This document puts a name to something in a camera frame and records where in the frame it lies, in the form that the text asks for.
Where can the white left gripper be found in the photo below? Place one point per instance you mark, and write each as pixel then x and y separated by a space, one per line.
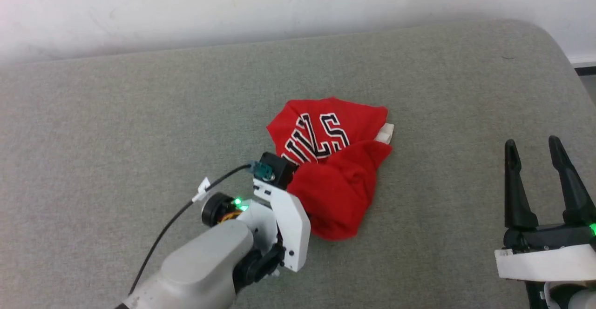
pixel 293 225

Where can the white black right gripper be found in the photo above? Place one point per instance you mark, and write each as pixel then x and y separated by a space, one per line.
pixel 545 258

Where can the red Bulls jersey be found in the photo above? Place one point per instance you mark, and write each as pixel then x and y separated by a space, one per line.
pixel 335 183

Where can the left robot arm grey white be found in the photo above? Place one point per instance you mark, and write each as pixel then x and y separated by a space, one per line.
pixel 205 262

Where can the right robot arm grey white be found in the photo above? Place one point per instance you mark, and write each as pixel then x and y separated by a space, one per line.
pixel 568 297

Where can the grey-green fabric sofa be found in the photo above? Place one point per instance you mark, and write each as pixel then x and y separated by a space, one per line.
pixel 116 113

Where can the white wall skirting board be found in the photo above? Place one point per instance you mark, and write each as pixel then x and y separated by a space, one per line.
pixel 584 60

